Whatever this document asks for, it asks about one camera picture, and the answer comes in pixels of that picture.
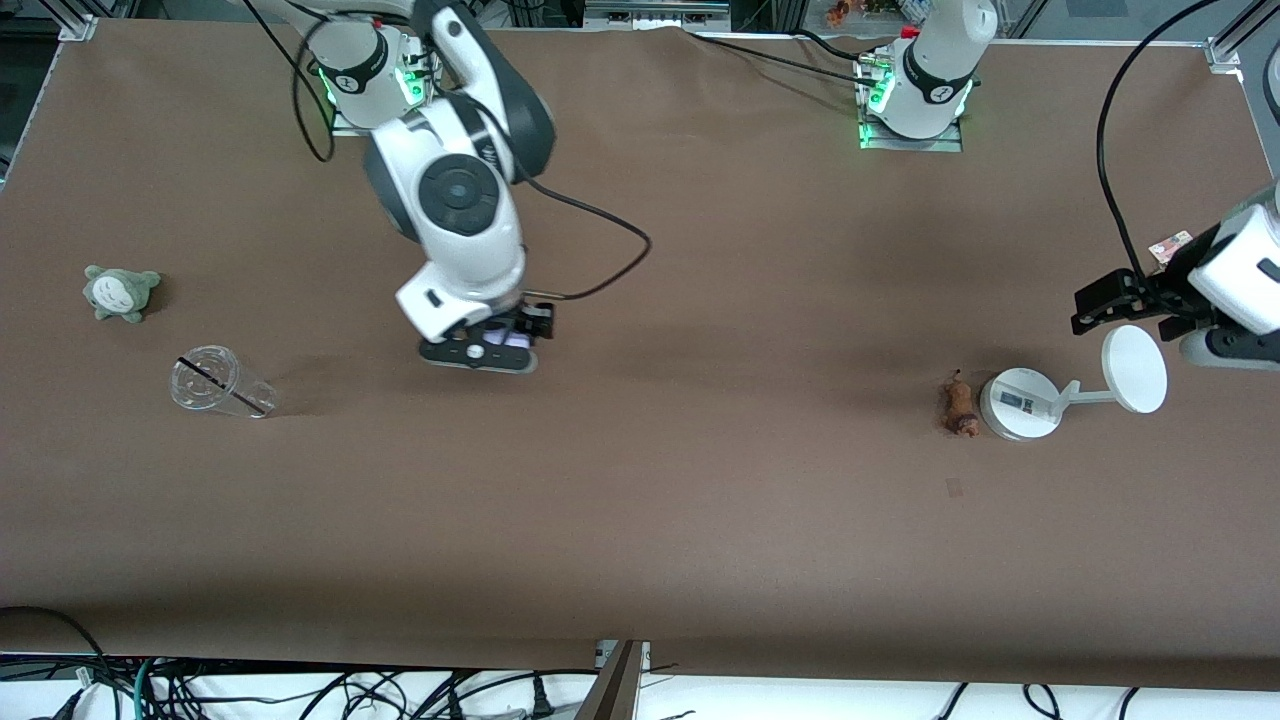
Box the black cable on table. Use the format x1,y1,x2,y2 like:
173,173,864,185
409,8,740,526
685,28,886,89

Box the grey-green totoro plush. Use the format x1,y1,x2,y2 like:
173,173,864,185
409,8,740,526
83,264,163,324

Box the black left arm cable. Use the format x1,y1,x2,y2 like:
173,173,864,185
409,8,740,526
1096,0,1221,286

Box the white round phone stand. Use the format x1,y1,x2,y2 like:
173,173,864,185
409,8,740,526
979,325,1169,442

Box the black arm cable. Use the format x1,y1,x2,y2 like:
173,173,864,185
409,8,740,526
240,0,653,301
1096,0,1221,286

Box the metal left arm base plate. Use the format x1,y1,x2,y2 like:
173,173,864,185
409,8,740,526
858,55,964,153

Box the brown table cover sheet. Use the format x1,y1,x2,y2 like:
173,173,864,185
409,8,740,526
0,20,1280,691

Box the dark table support post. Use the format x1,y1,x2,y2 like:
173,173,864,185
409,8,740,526
575,640,646,720

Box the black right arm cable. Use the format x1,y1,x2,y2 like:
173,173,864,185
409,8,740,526
240,0,653,301

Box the black straw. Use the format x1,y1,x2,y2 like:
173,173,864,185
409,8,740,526
176,355,271,415

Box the thick black floor cable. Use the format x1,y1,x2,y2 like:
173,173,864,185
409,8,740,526
0,605,103,691

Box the brown lion statue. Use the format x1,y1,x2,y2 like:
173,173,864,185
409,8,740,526
942,369,982,438

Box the clear plastic cup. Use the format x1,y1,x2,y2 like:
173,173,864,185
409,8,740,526
169,345,281,419

